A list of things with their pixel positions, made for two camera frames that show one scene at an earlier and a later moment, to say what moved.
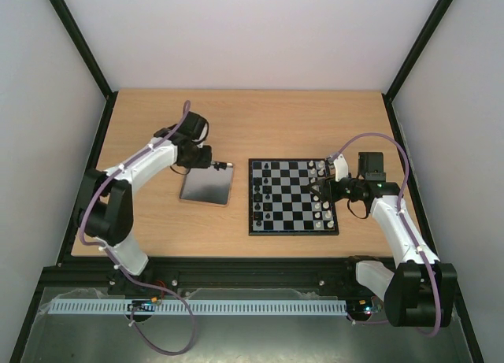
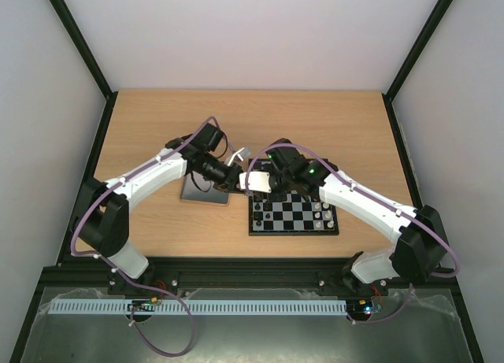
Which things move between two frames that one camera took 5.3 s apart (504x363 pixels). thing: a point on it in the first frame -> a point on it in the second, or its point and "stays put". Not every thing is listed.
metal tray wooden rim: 208,186 stays put
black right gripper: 326,187 -> 276,180
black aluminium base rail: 183,275 stays put
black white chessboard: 280,203 stays put
